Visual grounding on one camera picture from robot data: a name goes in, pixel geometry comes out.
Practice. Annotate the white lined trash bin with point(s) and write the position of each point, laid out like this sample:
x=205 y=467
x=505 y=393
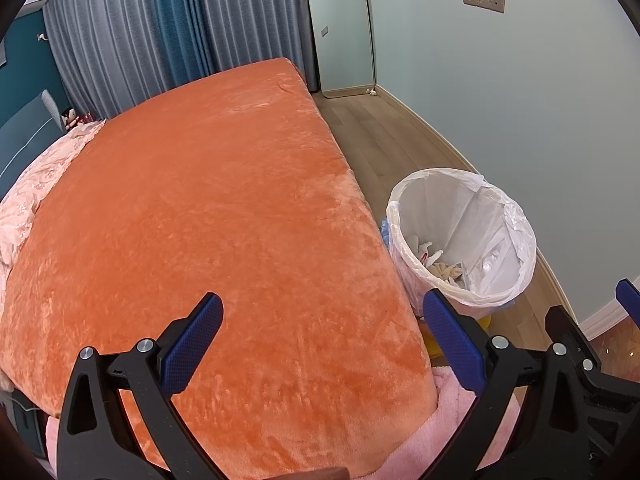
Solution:
x=450 y=200

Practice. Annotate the blue plastic bag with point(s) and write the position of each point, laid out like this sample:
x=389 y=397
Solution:
x=385 y=232

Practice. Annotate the standing floor mirror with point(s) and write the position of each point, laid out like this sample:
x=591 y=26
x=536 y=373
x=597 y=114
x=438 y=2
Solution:
x=340 y=25

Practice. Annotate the grey and blue curtain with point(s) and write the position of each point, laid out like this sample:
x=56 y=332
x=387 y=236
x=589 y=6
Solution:
x=125 y=25

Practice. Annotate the small red toy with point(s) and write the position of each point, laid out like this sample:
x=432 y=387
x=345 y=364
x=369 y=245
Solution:
x=88 y=117

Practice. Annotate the orange plush blanket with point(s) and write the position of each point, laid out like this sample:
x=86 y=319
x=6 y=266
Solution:
x=200 y=210

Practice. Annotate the bronze wall socket panel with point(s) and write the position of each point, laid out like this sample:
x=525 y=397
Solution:
x=484 y=0

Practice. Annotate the yellow trash bin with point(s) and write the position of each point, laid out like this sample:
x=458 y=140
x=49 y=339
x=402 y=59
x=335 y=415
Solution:
x=482 y=319

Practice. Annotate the pale pink quilt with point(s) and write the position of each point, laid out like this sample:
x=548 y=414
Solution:
x=40 y=180

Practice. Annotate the pink fleece clothing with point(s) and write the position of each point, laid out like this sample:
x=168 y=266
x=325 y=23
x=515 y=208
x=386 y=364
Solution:
x=450 y=410

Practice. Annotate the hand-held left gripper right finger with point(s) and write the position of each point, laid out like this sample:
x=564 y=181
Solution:
x=452 y=342

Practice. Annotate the small doll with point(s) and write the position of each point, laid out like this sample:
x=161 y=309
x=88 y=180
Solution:
x=71 y=119

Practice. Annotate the blue-grey upholstered headboard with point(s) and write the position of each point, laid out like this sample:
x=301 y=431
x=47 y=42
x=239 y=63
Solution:
x=25 y=135

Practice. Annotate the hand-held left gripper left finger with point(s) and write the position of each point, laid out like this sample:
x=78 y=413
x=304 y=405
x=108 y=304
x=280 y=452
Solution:
x=192 y=345

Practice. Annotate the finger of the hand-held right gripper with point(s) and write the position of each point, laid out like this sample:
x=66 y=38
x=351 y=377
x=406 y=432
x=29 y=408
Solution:
x=629 y=297
x=575 y=340

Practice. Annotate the beige cloth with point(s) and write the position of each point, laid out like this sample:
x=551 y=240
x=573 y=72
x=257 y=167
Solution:
x=445 y=272

